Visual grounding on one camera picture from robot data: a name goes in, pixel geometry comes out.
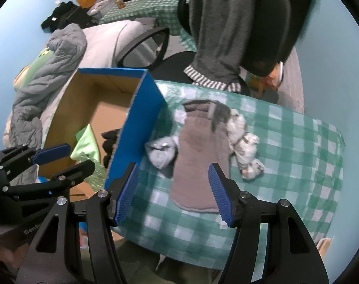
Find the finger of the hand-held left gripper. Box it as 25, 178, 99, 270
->
4, 160, 95, 196
0, 143, 71, 181

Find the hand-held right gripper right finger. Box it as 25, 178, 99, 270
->
208, 163, 329, 284

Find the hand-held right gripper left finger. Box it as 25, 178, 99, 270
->
17, 162, 140, 284

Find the green textured packet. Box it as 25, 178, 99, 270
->
79, 160, 107, 190

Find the light green cloth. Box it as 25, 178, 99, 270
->
71, 124, 104, 169

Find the black sock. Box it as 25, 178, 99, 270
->
101, 129, 122, 166

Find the brown-grey sock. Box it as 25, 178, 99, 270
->
169, 99, 231, 213

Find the blue-rimmed cardboard box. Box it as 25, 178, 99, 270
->
38, 67, 166, 197

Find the person's left forearm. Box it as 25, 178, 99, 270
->
0, 234, 29, 284

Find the light grey sock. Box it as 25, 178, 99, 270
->
144, 136, 178, 170

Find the white patterned sock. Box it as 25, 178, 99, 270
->
227, 109, 265, 181

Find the grey quilt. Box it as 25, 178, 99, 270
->
4, 24, 88, 184

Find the green checkered tablecloth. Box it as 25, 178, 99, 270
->
99, 0, 198, 52
117, 80, 345, 270

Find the green plush pillow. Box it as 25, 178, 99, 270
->
14, 49, 54, 91

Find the orange patterned bag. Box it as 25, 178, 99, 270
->
247, 65, 283, 98

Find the pale grey cloth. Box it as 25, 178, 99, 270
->
281, 47, 304, 113

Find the black clothes pile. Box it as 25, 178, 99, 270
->
40, 1, 93, 31

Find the grey clothes pile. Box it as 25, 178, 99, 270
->
86, 0, 115, 17

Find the grey garment with striped cuffs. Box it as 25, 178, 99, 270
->
184, 0, 258, 93

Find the black office chair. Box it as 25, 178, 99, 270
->
117, 0, 292, 95

